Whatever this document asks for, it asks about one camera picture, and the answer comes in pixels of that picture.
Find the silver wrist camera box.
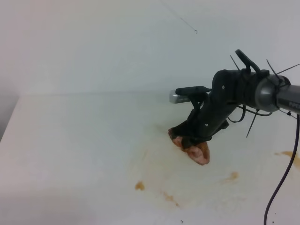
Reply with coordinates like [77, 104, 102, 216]
[169, 92, 190, 104]

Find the pink white stained rag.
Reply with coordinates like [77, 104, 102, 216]
[168, 129, 210, 165]

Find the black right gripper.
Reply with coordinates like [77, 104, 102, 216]
[170, 69, 270, 150]

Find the small coffee stain right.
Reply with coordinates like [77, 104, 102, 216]
[274, 150, 300, 171]

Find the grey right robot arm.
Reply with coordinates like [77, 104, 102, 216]
[169, 69, 300, 147]

